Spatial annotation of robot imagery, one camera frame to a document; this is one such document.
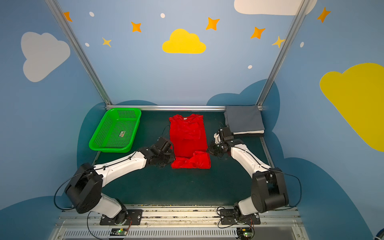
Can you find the left green circuit board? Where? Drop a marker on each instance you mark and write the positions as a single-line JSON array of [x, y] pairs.
[[119, 232]]

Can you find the folded white t shirt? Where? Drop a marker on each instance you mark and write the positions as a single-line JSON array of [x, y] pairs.
[[260, 132]]

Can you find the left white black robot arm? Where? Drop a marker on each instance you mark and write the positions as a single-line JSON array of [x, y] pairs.
[[84, 189]]

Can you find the left aluminium frame post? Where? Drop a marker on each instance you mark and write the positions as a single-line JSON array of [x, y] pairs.
[[59, 15]]

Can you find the green plastic mesh basket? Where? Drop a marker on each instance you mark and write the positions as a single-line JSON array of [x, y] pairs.
[[106, 137]]

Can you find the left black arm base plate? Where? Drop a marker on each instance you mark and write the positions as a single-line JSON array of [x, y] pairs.
[[135, 216]]

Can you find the right green circuit board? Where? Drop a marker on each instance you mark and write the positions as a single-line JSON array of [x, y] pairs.
[[244, 233]]

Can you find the red t shirt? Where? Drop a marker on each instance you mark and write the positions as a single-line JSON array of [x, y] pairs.
[[189, 139]]

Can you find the right aluminium frame post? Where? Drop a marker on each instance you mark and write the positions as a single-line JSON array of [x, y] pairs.
[[284, 49]]

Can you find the rear aluminium frame bar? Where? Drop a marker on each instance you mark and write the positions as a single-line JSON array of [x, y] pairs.
[[170, 108]]

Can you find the folded grey t shirt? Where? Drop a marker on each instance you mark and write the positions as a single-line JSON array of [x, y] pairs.
[[243, 118]]

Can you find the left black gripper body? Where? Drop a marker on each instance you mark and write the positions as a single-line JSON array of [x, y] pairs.
[[167, 154]]

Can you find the folded black t shirt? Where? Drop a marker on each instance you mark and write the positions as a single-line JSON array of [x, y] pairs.
[[248, 135]]

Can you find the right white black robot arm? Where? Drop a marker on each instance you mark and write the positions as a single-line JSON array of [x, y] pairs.
[[268, 188]]

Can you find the green circuit board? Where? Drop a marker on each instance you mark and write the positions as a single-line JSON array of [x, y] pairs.
[[119, 232], [244, 233]]

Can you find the aluminium mounting rail bench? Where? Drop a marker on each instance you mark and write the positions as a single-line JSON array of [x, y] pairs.
[[160, 222]]

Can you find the aluminium frame post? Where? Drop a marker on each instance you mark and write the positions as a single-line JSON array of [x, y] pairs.
[[59, 15], [284, 49]]

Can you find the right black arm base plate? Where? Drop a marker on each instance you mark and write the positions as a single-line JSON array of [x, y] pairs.
[[228, 216]]

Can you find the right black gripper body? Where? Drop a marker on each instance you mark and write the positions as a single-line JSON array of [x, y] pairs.
[[216, 148]]

